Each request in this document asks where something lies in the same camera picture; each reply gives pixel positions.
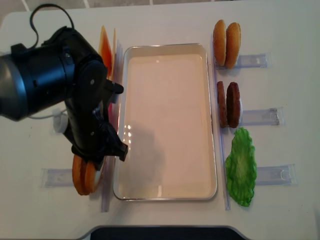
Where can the brown meat patty right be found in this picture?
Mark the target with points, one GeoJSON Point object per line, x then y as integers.
{"type": "Point", "coordinates": [233, 105]}

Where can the bread slice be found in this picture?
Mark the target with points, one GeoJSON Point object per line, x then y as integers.
{"type": "Point", "coordinates": [78, 175]}
{"type": "Point", "coordinates": [92, 177]}

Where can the brown meat patty left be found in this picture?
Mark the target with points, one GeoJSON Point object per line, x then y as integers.
{"type": "Point", "coordinates": [221, 100]}

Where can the white rectangular metal tray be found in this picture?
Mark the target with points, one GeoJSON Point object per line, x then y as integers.
{"type": "Point", "coordinates": [165, 119]}

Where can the bun slice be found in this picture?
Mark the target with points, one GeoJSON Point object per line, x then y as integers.
{"type": "Point", "coordinates": [219, 42]}
{"type": "Point", "coordinates": [233, 44]}

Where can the yellow cheese slice right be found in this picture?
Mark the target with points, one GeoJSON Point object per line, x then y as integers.
{"type": "Point", "coordinates": [113, 55]}

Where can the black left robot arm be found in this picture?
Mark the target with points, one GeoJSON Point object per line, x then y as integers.
{"type": "Point", "coordinates": [65, 68]}

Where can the red tomato slice right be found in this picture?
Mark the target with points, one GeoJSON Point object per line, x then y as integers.
{"type": "Point", "coordinates": [110, 114]}

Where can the orange cheese slice left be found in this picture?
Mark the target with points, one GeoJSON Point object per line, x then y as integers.
{"type": "Point", "coordinates": [105, 51]}

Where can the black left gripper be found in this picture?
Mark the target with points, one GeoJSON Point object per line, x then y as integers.
{"type": "Point", "coordinates": [92, 137]}

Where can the bun slice top left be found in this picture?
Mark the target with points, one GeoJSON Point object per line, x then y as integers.
{"type": "Point", "coordinates": [219, 42]}

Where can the brown meat patty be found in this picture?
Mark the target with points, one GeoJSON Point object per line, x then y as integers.
{"type": "Point", "coordinates": [221, 100]}
{"type": "Point", "coordinates": [233, 105]}

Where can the green lettuce leaf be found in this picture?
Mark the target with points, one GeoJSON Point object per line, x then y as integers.
{"type": "Point", "coordinates": [241, 168]}

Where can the bun slice top right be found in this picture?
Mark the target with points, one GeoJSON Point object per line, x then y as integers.
{"type": "Point", "coordinates": [233, 44]}

